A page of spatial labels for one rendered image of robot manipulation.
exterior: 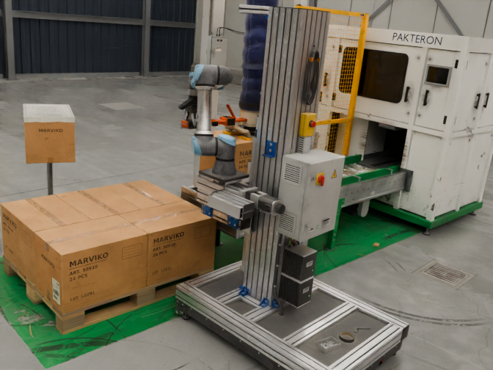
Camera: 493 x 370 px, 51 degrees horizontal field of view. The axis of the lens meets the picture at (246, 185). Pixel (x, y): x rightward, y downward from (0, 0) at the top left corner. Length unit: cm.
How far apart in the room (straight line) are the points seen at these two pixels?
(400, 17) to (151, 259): 1034
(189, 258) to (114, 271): 61
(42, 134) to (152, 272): 169
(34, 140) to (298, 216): 257
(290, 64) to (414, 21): 1000
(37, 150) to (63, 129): 28
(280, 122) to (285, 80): 24
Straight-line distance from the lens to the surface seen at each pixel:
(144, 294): 372
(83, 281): 341
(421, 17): 1280
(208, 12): 501
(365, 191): 502
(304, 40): 296
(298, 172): 292
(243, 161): 385
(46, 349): 342
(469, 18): 1236
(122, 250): 346
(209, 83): 311
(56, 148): 477
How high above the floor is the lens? 196
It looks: 18 degrees down
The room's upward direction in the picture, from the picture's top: 5 degrees clockwise
